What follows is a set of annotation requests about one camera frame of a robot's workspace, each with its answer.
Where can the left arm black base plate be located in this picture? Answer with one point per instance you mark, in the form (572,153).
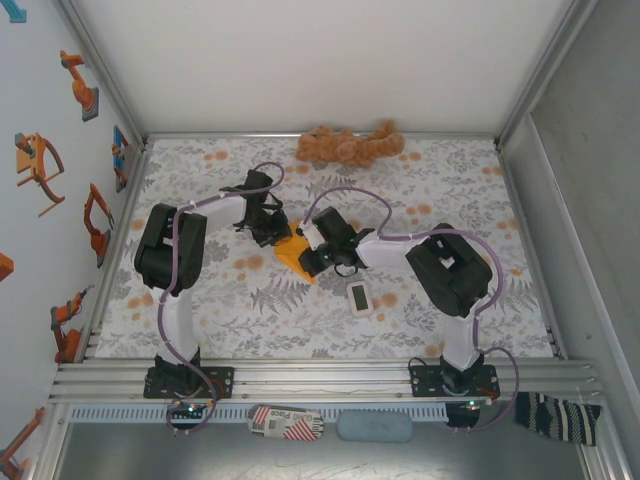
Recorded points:
(220,382)

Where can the white digital timer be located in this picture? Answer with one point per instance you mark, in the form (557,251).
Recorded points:
(359,297)

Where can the aluminium frame post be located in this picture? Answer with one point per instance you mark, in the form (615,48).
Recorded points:
(108,75)
(542,75)

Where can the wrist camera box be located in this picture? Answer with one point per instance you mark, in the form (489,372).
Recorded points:
(258,182)
(332,225)

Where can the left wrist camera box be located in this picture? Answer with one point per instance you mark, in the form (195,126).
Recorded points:
(258,182)

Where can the orange block wall sticker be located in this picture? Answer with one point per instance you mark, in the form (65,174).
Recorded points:
(5,267)

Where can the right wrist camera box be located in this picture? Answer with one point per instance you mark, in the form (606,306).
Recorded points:
(332,225)

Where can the black white striped sock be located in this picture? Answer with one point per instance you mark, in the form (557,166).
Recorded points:
(560,417)

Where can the orange gripper claw wall sticker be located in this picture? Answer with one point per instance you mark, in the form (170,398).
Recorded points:
(30,160)

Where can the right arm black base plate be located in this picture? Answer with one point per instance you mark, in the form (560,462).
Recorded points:
(425,382)

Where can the red white printed package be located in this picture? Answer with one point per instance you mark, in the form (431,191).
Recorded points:
(285,424)

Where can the blue orange wall sticker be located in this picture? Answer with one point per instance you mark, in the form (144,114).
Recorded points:
(120,155)

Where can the thin aluminium frame rail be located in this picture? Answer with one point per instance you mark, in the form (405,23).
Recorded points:
(225,135)

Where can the brown teddy bear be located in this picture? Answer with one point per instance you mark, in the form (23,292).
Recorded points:
(345,147)

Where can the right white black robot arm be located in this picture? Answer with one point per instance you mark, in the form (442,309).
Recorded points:
(450,280)

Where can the aluminium side frame rail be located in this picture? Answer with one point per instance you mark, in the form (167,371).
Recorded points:
(516,190)
(116,250)

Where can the floral patterned table mat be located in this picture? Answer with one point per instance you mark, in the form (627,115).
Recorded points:
(300,330)

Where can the wide aluminium frame rail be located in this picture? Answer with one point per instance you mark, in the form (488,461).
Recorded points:
(320,382)

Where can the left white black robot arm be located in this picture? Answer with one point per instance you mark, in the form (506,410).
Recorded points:
(155,250)

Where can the grey blue sponge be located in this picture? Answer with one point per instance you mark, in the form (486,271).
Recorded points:
(375,426)

